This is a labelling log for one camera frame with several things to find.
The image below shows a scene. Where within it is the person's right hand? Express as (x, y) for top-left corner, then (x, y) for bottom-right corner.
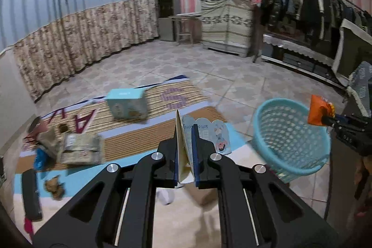
(354, 159), (372, 216)

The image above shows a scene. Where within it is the blue plastic bag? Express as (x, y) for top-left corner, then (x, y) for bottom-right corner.
(33, 149), (48, 171)

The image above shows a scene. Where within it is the patterned cloth covered cabinet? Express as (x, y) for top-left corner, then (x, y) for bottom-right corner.
(200, 0), (253, 58)

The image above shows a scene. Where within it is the cartoon printed blanket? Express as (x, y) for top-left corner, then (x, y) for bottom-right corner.
(14, 75), (291, 248)

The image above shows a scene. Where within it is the row of hanging clothes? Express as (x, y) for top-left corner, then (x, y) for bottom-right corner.
(259, 0), (372, 54)

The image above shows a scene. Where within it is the low cabinet with lace cloth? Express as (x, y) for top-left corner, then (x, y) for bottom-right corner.
(260, 33), (349, 89)

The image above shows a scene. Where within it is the dark cloth with white border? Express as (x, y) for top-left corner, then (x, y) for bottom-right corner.
(333, 18), (372, 86)

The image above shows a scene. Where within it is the teal cardboard box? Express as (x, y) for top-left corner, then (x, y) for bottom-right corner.
(105, 88), (149, 123)

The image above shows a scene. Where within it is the orange plastic wrapper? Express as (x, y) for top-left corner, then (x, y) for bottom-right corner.
(307, 95), (335, 126)

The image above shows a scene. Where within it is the pink mug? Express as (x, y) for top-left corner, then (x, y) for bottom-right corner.
(26, 117), (48, 144)

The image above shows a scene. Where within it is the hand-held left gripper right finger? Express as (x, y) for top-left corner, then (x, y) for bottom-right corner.
(192, 130), (340, 248)

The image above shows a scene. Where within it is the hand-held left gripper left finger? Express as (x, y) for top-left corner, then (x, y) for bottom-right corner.
(32, 136), (179, 248)

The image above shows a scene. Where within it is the black flat case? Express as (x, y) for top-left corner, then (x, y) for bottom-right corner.
(22, 169), (43, 222)

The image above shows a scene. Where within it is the pale blue card packet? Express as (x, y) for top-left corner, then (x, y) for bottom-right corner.
(176, 109), (233, 183)

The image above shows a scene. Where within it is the grey water dispenser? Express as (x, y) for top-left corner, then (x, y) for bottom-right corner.
(157, 0), (181, 42)

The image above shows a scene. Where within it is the light blue plastic basket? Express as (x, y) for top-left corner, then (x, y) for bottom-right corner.
(250, 97), (332, 182)

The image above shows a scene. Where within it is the brown paper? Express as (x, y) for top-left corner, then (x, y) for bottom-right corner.
(38, 129), (63, 158)

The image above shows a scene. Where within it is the grey snack packet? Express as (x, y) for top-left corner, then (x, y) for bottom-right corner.
(62, 133), (101, 150)
(56, 149), (103, 164)

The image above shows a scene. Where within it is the metal clothes rack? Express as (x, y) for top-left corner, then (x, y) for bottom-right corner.
(252, 0), (372, 64)

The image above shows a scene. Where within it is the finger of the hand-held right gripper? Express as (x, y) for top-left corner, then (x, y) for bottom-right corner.
(320, 117), (340, 129)
(334, 116), (364, 123)

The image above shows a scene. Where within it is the small wooden stool table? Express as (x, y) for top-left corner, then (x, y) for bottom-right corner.
(169, 13), (202, 45)

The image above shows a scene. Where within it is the dark brown scrap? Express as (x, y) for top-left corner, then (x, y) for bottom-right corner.
(43, 175), (65, 200)

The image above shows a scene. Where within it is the blue patterned cloth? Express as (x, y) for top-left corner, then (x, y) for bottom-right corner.
(347, 60), (372, 118)

